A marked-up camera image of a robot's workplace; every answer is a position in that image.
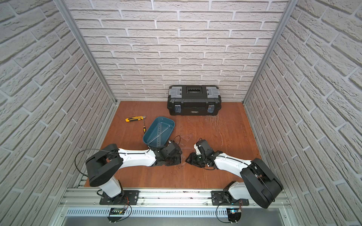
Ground teal plastic storage tray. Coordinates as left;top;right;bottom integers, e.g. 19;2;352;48
143;116;175;148

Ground clear stencil ruler with holes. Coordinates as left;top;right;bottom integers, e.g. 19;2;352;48
155;122;165;147

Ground long clear straight ruler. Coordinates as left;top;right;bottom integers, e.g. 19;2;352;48
148;126;170;144

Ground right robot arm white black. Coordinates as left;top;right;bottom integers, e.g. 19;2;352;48
186;139;283;209

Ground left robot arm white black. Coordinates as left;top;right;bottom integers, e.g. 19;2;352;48
83;141;182;199

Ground yellow utility knife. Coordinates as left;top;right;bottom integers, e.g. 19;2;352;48
125;116;146;122

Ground black plastic toolbox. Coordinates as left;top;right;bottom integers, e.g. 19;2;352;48
167;85;222;116

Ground right controller board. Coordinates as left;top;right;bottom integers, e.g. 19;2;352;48
226;208;242;224

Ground controller board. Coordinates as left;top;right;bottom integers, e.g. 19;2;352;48
107;208;128;223
226;208;242;224

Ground left controller board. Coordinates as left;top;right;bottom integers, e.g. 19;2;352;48
107;208;128;223

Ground small yellow-handled screwdriver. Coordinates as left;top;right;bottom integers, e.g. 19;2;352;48
142;117;147;134

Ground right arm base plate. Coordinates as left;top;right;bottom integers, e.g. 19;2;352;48
211;191;249;206

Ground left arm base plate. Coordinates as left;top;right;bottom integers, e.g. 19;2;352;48
100;190;140;205

